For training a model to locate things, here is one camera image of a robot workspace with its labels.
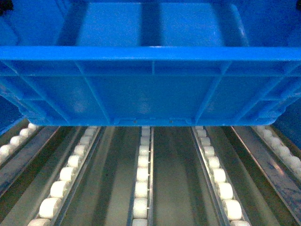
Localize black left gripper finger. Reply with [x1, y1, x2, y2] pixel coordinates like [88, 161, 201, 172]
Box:
[0, 0, 13, 16]

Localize large blue plastic crate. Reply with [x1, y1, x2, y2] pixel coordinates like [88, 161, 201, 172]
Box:
[0, 0, 301, 126]

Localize steel roller shelf rack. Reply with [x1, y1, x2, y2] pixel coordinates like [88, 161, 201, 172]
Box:
[0, 120, 301, 226]

